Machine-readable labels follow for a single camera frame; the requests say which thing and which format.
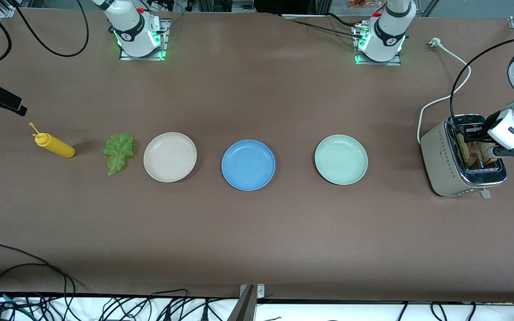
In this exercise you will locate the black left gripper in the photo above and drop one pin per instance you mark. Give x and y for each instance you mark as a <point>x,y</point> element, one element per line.
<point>490,121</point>

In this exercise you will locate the brown bread slice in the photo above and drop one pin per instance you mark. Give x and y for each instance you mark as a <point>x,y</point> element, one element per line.
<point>489,161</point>
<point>462,151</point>

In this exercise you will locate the yellow mustard squeeze bottle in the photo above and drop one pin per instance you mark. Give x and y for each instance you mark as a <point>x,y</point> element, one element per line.
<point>58,148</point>

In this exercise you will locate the green lettuce leaf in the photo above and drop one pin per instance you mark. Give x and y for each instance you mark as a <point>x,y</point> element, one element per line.
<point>118,151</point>

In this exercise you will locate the blue round plate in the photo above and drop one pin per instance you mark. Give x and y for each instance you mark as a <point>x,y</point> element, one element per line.
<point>248,165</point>

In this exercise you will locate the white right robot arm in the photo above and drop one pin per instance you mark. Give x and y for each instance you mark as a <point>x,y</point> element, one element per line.
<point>130,26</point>

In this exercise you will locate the pale green round plate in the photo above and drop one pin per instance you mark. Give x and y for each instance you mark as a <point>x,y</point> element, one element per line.
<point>341,159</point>

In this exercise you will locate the beige round plate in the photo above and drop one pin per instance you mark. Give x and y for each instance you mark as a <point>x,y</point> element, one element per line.
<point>170,157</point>

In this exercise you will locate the silver beige toaster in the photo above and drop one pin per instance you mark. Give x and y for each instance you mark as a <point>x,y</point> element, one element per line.
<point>440,160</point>

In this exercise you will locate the orange patterned packet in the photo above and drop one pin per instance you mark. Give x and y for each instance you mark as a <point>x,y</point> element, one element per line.
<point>364,3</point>

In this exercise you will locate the grey metal box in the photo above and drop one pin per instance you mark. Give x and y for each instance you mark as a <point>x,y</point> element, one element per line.
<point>242,5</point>

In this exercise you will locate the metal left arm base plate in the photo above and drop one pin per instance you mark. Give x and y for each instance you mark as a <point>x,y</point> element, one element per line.
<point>377,63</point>

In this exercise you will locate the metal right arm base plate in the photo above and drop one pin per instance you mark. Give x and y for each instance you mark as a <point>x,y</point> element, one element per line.
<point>143,57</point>

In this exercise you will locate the metal table edge bracket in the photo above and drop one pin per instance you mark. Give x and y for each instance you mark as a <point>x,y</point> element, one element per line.
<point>250,303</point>

